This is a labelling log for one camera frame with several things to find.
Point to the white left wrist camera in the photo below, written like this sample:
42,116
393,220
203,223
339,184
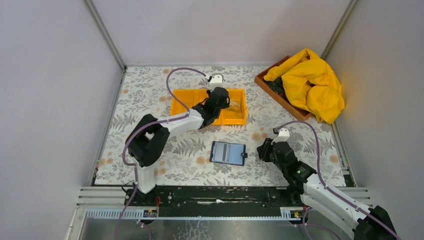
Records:
215,80

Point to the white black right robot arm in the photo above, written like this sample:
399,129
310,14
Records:
358,220

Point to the brown wooden tray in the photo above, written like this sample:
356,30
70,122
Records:
280,98

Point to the floral table mat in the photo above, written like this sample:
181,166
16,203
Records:
185,160

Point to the blue leather card holder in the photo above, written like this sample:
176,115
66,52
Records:
228,153

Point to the yellow plastic bin right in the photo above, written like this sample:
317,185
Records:
231,117

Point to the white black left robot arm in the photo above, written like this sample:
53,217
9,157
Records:
149,138

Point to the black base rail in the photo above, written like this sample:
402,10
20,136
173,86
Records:
216,201

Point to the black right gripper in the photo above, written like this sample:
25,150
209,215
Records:
263,149

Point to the yellow plastic bin left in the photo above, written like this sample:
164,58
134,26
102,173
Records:
189,97

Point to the yellow cloth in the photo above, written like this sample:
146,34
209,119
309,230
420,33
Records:
310,84

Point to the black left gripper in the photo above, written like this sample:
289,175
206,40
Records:
224,105

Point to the yellow plastic bin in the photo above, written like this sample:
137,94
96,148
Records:
189,97
231,117

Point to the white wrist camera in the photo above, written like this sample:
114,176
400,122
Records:
282,135
215,80

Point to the orange credit card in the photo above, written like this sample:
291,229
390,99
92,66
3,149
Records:
235,106

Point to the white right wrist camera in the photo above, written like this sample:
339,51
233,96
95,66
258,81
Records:
282,135

